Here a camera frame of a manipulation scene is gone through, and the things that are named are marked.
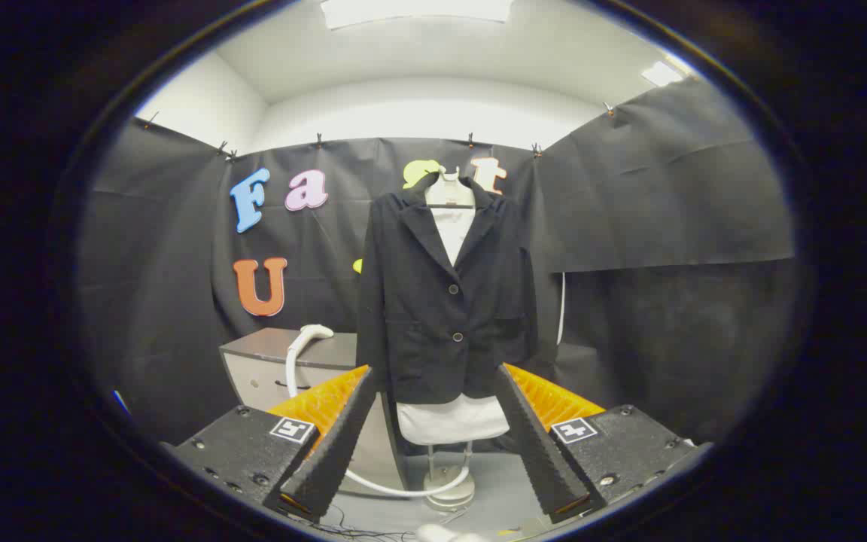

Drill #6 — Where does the large ceiling light panel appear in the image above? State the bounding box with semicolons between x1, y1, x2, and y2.
321;0;513;29

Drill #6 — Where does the cream clothes hanger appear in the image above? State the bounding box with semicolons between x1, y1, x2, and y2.
424;167;476;209

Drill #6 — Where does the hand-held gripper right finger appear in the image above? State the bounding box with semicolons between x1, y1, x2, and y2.
492;363;711;525

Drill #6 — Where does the metal garment stand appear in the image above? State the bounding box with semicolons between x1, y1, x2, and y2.
423;443;476;513

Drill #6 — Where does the small ceiling light panel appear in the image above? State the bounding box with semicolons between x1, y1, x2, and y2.
642;60;684;87

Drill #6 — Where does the black backdrop cloth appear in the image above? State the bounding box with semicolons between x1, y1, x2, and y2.
76;75;796;452

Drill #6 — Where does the grey drawer cabinet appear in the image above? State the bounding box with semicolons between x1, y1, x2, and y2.
220;327;409;498

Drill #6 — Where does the black blazer jacket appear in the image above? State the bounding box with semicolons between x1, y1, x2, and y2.
356;177;540;405

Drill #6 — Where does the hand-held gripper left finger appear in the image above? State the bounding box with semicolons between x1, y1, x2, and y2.
165;365;378;522

